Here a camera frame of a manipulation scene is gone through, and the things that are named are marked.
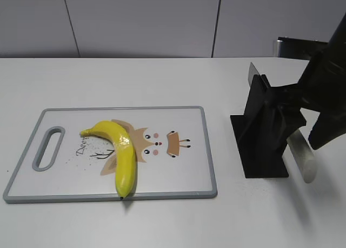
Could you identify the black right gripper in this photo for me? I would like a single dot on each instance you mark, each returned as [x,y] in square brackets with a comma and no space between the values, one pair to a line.
[323,85]

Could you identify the knife with white handle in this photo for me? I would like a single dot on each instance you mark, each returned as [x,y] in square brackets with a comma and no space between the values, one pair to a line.
[299,147]

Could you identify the yellow plastic banana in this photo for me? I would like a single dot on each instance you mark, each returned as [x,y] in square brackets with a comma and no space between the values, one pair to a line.
[123,162]

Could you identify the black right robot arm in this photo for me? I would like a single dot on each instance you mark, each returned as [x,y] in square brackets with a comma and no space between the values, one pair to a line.
[338,45]

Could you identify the black knife stand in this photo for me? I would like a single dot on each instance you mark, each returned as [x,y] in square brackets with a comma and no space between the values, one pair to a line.
[260,132]

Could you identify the white grey-rimmed cutting board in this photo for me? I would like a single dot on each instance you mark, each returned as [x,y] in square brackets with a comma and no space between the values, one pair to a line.
[58,165]

